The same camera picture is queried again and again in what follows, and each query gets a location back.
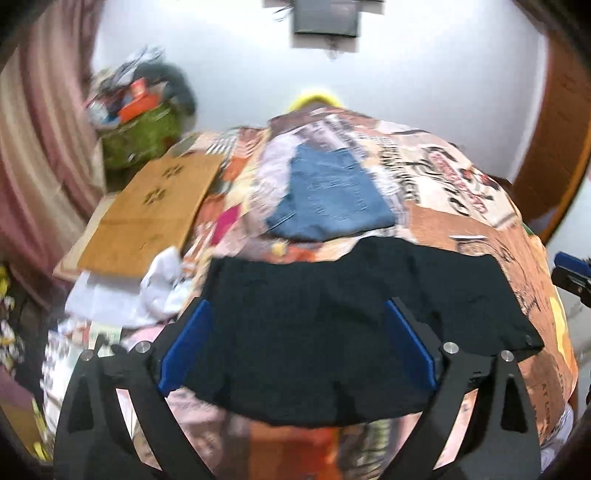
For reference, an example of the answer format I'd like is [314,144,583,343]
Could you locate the white cloth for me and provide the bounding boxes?
[137,247,195,325]

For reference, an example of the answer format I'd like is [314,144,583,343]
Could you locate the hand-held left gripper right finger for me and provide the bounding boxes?
[384,298,542,480]

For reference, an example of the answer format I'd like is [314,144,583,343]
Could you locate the orange box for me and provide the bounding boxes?
[117,91,160,123]

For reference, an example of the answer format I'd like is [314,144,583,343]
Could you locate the light wooden board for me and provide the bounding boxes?
[52,194,116,283]

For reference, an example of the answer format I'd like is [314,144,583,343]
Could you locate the striped pink curtain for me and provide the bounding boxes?
[0,0,108,308]

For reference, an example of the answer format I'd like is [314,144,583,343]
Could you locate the folded blue jeans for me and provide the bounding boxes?
[265,141,398,243]

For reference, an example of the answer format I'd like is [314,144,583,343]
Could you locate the printed blanket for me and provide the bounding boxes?
[41,104,580,480]

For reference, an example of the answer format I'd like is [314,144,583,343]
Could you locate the black pants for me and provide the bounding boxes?
[185,235,546,428]

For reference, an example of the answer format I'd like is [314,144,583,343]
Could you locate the wooden board with cutouts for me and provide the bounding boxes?
[76,150,228,281]

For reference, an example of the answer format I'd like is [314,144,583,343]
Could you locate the white paper sheet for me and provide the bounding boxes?
[65,271,151,329]

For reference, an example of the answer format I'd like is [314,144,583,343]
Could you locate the small black monitor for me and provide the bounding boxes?
[291,0,361,38]

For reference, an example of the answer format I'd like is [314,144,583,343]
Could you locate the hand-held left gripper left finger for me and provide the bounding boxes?
[53,298,218,480]

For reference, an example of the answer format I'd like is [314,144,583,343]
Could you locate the pile of clothes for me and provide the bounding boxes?
[83,44,167,131]

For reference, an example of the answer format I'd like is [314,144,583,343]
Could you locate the grey pillow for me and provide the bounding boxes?
[139,62,199,117]

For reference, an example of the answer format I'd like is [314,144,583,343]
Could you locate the yellow curved cushion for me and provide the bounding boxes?
[288,88,345,114]

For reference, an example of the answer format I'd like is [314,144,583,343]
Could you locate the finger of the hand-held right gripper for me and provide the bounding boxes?
[551,251,591,306]

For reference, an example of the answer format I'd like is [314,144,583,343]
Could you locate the green storage box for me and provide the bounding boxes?
[99,104,184,172]

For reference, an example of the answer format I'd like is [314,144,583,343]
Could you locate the black patterned cloth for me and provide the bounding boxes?
[0,263,29,386]

